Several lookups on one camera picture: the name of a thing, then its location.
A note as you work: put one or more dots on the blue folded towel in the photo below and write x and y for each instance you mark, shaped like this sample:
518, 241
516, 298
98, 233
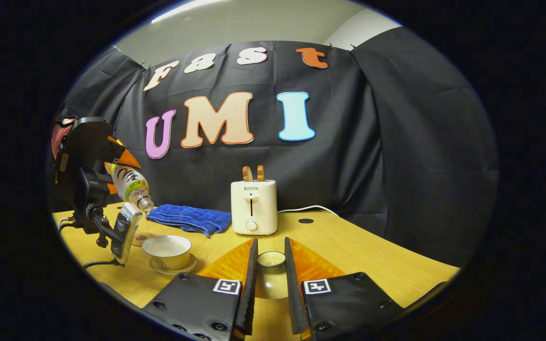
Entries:
187, 218

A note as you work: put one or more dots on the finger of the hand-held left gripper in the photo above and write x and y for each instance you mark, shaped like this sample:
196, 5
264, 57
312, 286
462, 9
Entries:
112, 188
126, 154

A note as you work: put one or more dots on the cream ceramic saucer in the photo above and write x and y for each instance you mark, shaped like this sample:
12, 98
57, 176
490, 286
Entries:
185, 269

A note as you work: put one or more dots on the black backdrop cloth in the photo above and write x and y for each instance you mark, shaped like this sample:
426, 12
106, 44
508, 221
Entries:
396, 142

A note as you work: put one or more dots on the toast bread slice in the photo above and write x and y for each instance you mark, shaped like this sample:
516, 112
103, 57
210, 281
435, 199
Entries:
260, 173
247, 174

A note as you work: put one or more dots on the clear plastic water bottle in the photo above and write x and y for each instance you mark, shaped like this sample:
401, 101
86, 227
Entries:
131, 184

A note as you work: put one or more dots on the cream teacup lid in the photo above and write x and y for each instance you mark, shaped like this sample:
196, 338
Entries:
271, 282

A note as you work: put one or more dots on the white toaster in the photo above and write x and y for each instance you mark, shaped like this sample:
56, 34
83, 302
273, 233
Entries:
254, 208

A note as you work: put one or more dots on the black table grommet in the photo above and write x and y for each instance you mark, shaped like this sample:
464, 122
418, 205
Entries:
306, 220

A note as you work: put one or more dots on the cream ceramic teacup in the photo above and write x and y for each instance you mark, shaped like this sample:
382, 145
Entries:
168, 251

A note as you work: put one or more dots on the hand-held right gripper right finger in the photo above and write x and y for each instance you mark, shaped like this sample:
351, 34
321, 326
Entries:
293, 284

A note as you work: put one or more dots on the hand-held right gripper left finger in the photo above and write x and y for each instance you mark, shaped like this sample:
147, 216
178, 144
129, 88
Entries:
249, 284

